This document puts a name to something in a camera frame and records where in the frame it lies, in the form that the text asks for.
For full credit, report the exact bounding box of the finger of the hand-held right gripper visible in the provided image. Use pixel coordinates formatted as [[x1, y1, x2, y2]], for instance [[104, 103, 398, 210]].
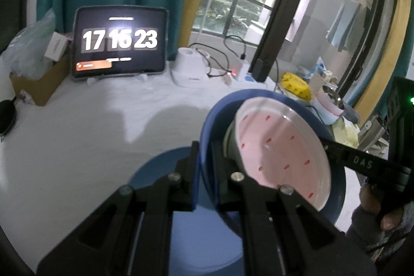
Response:
[[323, 137, 389, 189]]

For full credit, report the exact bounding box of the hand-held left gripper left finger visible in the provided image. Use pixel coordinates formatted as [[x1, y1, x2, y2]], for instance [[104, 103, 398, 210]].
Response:
[[35, 141, 201, 276]]

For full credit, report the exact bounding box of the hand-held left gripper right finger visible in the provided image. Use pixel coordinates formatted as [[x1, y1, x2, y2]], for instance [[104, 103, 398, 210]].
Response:
[[212, 143, 377, 276]]

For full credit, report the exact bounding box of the light blue plate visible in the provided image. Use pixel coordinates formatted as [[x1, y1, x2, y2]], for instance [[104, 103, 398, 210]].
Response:
[[128, 147, 245, 270]]

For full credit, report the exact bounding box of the dark blue bowl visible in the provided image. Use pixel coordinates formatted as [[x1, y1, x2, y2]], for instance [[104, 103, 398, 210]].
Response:
[[199, 90, 346, 239]]

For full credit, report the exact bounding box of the pink speckled bowl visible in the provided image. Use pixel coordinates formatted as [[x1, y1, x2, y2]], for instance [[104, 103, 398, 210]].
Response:
[[234, 97, 332, 212]]

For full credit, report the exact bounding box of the person's right hand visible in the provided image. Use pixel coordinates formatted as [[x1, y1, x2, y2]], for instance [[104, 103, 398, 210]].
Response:
[[360, 184, 407, 231]]

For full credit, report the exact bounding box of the pale yellow cloth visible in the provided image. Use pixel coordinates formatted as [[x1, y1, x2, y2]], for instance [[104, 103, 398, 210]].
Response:
[[331, 121, 359, 149]]

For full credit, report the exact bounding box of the pastel pot with steel insert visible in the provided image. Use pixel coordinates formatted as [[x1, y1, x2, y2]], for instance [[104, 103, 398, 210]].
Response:
[[312, 85, 348, 125]]

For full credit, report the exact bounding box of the yellow wipes packet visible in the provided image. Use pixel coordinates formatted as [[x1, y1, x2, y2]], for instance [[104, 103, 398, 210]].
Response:
[[280, 71, 313, 101]]

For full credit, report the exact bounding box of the white power strip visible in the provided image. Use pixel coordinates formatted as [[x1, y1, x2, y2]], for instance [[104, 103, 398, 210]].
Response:
[[223, 67, 269, 89]]

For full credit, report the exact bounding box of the white charger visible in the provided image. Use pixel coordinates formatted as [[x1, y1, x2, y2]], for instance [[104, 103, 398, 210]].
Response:
[[233, 57, 251, 81]]

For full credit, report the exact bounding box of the black charger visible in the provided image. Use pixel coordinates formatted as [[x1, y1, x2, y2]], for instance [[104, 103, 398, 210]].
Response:
[[252, 59, 270, 82]]

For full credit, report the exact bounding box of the black tablet with clock display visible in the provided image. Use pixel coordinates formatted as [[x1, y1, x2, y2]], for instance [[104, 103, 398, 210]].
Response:
[[72, 6, 170, 82]]

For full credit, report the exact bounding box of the cardboard box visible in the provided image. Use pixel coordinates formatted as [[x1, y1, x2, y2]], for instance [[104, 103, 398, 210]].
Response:
[[10, 51, 72, 106]]

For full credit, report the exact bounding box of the small white box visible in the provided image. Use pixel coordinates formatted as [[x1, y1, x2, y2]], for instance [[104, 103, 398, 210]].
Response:
[[45, 33, 69, 62]]

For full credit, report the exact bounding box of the black round device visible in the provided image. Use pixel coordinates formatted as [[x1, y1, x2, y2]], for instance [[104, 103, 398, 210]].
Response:
[[0, 98, 17, 137]]

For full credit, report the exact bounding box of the clear plastic bag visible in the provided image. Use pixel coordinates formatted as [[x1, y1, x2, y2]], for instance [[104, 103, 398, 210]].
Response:
[[0, 9, 57, 79]]

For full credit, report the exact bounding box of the black lamp cable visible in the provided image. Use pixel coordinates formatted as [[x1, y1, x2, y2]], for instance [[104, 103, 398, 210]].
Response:
[[188, 42, 231, 79]]

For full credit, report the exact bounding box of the black charger cable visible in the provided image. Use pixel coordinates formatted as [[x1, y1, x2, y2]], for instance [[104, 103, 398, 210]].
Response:
[[224, 35, 248, 60]]

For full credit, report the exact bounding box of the black window frame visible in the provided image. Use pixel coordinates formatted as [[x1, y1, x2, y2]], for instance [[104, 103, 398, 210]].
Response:
[[252, 0, 319, 63]]

